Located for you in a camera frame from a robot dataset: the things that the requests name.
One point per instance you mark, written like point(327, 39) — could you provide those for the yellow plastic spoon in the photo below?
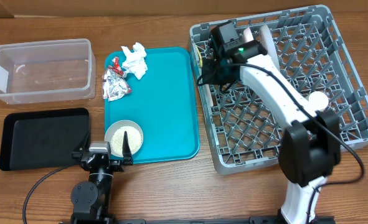
point(200, 57)

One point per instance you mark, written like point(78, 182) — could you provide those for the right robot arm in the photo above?
point(309, 147)

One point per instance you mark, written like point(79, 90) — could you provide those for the grey bowl with rice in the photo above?
point(115, 133)

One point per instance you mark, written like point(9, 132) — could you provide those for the teal serving tray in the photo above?
point(163, 104)

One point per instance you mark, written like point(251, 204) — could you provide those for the grey deep plate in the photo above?
point(266, 40)

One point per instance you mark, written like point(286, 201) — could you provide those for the clear plastic bin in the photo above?
point(45, 71)

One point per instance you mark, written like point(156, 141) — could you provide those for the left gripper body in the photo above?
point(116, 165)

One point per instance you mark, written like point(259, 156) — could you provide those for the grey dishwasher rack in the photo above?
point(243, 135)

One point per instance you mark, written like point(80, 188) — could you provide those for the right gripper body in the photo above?
point(213, 71)

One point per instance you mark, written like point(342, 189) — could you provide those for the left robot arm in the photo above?
point(91, 198)

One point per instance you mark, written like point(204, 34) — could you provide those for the small red sauce packet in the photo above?
point(116, 67)

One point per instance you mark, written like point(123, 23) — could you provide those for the foil wrapper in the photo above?
point(114, 86)

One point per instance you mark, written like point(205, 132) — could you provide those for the black plastic tray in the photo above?
point(40, 139)

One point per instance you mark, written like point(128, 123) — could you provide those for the white napkin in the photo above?
point(135, 61)

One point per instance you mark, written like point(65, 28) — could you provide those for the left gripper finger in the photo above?
point(84, 143)
point(126, 151)

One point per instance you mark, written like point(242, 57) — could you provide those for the white plate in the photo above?
point(247, 35)

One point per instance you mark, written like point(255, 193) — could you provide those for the white plastic cup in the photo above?
point(318, 100)

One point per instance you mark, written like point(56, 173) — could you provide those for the white plastic fork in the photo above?
point(209, 95)

